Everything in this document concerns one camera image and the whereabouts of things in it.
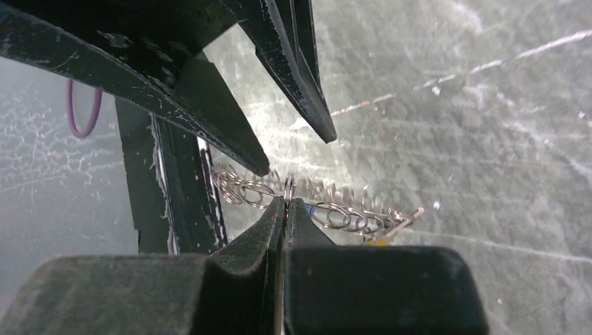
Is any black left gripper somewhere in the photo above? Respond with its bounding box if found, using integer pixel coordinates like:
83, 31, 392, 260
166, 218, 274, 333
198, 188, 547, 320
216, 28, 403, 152
1, 1, 269, 175

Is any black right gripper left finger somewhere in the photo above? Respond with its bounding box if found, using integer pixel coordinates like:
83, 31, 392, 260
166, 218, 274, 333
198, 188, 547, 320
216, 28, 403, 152
1, 197, 286, 334

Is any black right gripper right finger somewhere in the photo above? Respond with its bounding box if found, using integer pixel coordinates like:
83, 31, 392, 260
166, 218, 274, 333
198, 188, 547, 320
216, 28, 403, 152
283, 199, 489, 334

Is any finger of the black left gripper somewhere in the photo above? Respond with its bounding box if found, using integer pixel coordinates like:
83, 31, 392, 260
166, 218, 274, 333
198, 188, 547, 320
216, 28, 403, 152
222, 0, 337, 143

